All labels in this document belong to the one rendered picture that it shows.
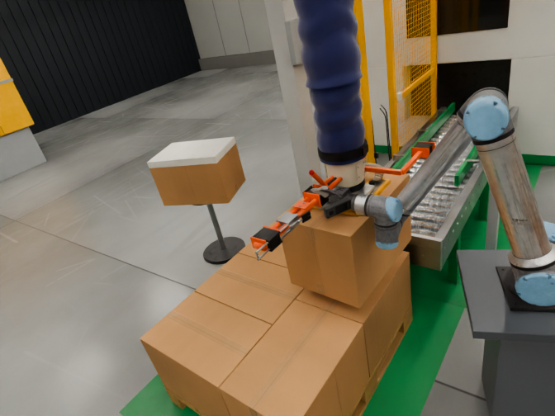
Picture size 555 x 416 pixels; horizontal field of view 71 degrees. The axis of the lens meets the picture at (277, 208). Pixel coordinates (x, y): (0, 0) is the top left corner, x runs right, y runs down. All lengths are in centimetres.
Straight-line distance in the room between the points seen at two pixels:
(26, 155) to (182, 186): 583
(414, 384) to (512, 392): 50
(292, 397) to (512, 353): 93
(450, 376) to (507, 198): 131
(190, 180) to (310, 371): 183
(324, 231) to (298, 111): 170
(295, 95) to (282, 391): 220
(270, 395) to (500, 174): 120
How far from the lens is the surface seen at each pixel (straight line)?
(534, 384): 213
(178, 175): 312
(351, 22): 163
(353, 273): 173
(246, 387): 183
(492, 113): 129
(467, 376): 248
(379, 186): 192
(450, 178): 311
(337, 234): 164
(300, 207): 158
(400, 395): 237
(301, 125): 325
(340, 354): 184
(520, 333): 170
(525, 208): 143
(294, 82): 316
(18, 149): 867
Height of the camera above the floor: 197
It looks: 29 degrees down
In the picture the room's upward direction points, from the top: 13 degrees counter-clockwise
